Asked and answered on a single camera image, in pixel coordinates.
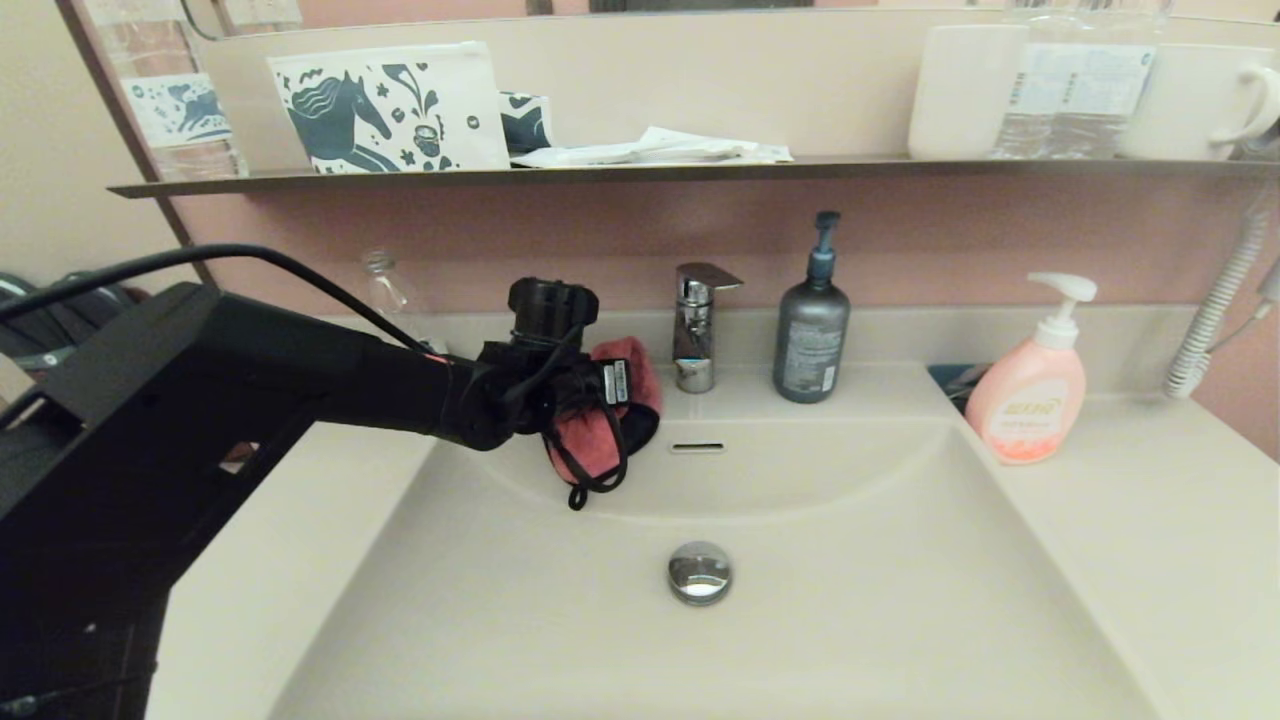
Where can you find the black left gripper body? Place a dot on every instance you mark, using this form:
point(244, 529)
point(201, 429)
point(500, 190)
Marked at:
point(612, 382)

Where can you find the pink fluffy cleaning cloth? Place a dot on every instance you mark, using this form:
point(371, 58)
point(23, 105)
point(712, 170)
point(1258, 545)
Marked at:
point(590, 445)

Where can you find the chrome lever faucet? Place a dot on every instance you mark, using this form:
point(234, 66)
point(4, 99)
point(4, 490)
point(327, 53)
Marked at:
point(692, 328)

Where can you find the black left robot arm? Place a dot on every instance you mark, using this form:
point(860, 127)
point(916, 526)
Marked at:
point(200, 400)

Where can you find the chrome sink drain stopper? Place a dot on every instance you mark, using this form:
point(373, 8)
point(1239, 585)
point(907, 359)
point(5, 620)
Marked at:
point(699, 574)

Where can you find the beige wash basin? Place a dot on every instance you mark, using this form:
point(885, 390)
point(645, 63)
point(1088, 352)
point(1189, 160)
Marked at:
point(850, 620)

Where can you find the grey pump bottle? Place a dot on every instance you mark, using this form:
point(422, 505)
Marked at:
point(811, 345)

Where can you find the white paper packets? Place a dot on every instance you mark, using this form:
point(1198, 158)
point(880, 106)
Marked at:
point(650, 150)

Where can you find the clear plastic water bottle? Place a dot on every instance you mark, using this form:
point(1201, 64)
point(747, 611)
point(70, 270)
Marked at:
point(388, 290)

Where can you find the small dark print pouch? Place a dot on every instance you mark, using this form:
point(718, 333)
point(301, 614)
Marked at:
point(526, 122)

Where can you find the dark blue flat packet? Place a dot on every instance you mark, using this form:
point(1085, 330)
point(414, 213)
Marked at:
point(950, 383)

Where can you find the white horse print pouch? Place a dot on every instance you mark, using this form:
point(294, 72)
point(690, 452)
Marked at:
point(390, 108)

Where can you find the pink soap pump bottle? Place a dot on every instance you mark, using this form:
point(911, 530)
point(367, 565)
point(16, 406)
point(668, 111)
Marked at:
point(1026, 397)

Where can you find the dark grey slipper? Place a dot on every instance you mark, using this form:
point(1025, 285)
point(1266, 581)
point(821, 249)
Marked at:
point(25, 335)
point(105, 297)

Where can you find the labelled water bottle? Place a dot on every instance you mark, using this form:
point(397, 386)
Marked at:
point(1118, 95)
point(1040, 95)

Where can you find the brown wall shelf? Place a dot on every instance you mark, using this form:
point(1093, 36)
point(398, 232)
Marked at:
point(700, 172)

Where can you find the wall mirror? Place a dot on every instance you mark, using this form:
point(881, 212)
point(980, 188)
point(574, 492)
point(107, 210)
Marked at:
point(700, 5)

